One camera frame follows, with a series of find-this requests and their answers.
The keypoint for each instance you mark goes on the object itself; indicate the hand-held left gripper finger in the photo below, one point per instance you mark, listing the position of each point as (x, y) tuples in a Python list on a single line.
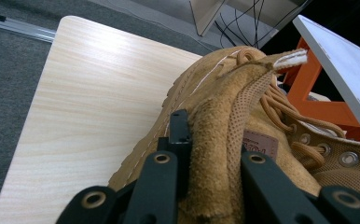
[(179, 130)]

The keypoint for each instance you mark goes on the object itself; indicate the tan suede boot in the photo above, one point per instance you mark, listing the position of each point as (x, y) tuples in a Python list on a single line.
[(218, 124)]

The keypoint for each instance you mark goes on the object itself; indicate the white shoe rack orange posts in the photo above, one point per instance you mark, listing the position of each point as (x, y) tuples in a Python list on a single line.
[(339, 62)]

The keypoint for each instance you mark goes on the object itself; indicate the beige wooden desk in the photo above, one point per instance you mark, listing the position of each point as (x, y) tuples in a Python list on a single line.
[(262, 9)]

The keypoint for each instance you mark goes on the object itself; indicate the metal floor rail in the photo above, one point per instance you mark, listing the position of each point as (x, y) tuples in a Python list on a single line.
[(25, 29)]

